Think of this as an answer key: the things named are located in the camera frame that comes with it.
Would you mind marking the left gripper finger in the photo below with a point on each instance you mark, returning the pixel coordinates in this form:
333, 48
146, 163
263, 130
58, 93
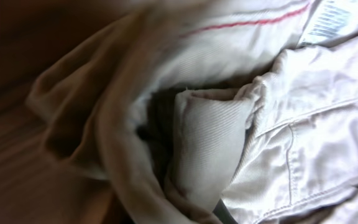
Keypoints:
223, 214

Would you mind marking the beige shorts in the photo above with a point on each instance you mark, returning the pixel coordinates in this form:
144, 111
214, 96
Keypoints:
183, 103

